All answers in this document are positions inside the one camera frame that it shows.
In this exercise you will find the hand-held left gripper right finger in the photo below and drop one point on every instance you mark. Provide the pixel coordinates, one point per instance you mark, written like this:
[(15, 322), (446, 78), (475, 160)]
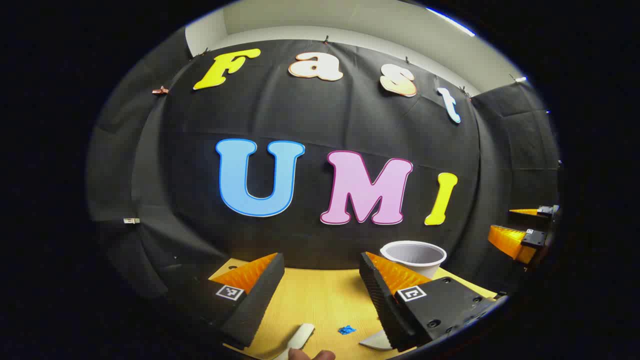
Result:
[(380, 295)]

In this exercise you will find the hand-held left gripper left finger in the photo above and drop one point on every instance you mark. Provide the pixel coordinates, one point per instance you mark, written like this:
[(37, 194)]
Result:
[(252, 300)]

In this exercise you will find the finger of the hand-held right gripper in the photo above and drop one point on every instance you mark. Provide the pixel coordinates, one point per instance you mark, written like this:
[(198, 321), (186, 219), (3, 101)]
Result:
[(530, 212), (512, 241)]

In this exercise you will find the white dustpan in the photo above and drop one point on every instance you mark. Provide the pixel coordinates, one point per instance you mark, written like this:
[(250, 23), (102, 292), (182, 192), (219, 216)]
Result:
[(376, 342)]

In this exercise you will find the white ribbed garbage bin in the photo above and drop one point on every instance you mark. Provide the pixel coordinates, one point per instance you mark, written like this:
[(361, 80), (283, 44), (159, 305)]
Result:
[(415, 262)]

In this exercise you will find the blue paper trash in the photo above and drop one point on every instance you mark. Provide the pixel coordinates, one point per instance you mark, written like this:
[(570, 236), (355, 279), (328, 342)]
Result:
[(346, 329)]

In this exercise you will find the small white broom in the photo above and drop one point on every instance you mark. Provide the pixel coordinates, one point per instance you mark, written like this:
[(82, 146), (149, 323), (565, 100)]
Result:
[(300, 336)]

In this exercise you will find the wooden desktop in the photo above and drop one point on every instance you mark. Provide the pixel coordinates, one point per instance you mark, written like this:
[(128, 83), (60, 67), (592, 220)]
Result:
[(320, 300)]

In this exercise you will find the small white tag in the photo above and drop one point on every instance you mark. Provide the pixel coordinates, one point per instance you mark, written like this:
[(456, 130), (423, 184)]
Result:
[(131, 220)]

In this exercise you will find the red cloth clip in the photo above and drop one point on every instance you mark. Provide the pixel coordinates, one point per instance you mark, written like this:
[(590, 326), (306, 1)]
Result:
[(160, 90)]

